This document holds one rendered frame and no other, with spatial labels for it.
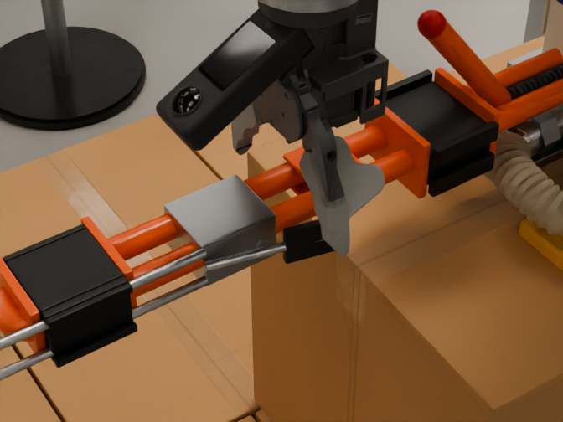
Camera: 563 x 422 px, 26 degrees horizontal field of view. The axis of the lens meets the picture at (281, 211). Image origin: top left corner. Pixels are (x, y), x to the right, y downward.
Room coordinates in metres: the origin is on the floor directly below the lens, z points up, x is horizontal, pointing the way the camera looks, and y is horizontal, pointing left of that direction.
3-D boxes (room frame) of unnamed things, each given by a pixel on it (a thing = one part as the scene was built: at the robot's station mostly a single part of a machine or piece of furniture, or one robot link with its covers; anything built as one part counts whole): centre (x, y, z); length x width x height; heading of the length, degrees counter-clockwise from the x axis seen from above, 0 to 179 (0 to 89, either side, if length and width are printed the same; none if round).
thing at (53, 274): (0.65, 0.17, 1.07); 0.08 x 0.07 x 0.05; 123
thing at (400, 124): (0.84, -0.13, 1.07); 0.10 x 0.08 x 0.06; 33
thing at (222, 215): (0.72, 0.05, 1.06); 0.07 x 0.07 x 0.04; 33
